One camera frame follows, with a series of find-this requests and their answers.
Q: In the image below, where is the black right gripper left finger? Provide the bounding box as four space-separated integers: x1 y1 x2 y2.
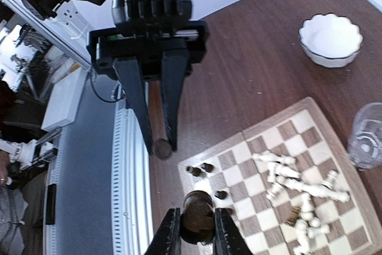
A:
145 208 181 255

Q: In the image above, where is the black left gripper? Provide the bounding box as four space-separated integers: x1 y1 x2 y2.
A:
86 20 210 155

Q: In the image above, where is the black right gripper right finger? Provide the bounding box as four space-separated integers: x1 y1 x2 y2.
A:
213 208 252 255

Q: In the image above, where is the dark chess piece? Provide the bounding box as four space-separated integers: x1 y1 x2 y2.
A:
180 191 215 245
214 191 228 200
201 162 214 173

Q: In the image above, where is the dark chess piece front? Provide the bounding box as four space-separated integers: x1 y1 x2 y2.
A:
214 191 228 200

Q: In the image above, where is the dark chess piece corner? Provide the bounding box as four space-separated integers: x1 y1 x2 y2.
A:
186 165 202 177

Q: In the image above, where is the pile of dark chess pieces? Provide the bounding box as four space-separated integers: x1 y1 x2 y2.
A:
285 206 301 227

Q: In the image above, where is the wooden chess board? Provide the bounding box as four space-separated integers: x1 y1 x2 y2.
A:
178 97 381 254

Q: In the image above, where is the pile of white chess pieces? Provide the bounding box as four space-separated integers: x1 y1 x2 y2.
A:
252 150 350 254

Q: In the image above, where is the clear drinking glass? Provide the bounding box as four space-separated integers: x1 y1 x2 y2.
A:
347 102 381 169

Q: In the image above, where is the white scalloped bowl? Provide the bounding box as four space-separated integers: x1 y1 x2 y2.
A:
298 13 363 68

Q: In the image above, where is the aluminium front rail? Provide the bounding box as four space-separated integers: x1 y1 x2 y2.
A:
44 79 153 254

